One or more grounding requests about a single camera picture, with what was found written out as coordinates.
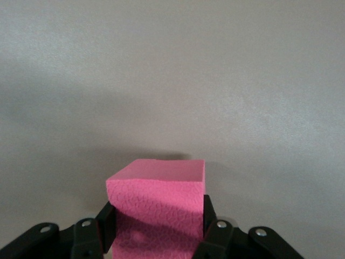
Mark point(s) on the brown table cover mat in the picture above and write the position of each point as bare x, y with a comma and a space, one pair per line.
172, 81

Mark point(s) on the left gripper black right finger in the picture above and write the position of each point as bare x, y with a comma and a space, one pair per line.
229, 242

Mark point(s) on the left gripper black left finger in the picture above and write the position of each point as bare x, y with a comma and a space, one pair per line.
67, 242

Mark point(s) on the red foam cube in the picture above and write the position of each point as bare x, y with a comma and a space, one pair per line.
156, 194

